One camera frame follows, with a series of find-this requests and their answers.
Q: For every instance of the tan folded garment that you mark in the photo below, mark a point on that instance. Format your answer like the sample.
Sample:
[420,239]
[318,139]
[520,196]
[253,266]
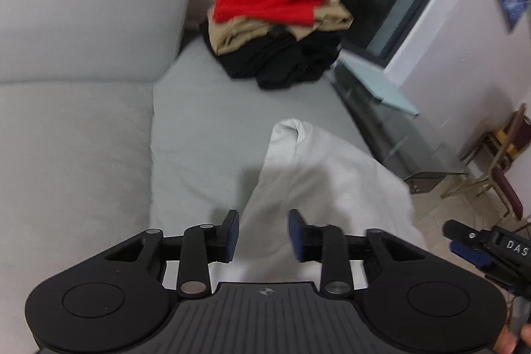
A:
[230,36]

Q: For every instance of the grey sofa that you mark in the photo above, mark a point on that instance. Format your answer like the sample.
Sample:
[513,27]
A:
[114,117]

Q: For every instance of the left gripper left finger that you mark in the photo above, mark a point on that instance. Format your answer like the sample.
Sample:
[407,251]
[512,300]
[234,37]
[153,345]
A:
[224,238]

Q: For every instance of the person's right hand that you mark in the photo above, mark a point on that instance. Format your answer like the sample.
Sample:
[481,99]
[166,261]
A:
[507,341]

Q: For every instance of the black folded garment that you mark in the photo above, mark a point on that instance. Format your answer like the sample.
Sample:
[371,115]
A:
[278,60]

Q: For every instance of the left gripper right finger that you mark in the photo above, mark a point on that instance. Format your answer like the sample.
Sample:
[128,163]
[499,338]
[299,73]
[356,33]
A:
[307,240]

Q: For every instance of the white hoodie garment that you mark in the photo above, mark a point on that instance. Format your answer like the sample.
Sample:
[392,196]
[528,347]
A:
[331,182]

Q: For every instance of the wooden chair maroon seat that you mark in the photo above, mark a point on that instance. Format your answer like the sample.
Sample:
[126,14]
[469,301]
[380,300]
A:
[511,141]

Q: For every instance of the glass side table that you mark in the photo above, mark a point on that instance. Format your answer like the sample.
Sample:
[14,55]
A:
[396,132]

